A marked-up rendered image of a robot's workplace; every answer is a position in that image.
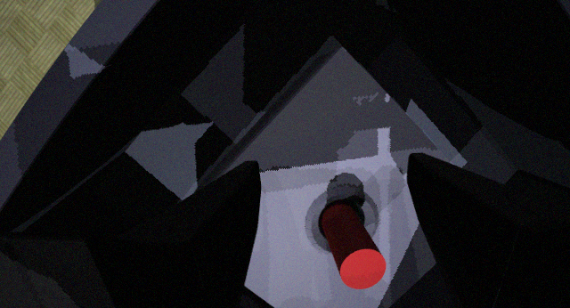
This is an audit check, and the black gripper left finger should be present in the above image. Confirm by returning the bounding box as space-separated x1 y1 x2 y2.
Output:
0 160 261 308

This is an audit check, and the red peg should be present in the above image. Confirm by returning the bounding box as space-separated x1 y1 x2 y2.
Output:
319 199 386 289

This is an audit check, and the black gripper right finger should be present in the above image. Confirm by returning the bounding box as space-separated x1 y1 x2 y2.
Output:
406 153 570 308

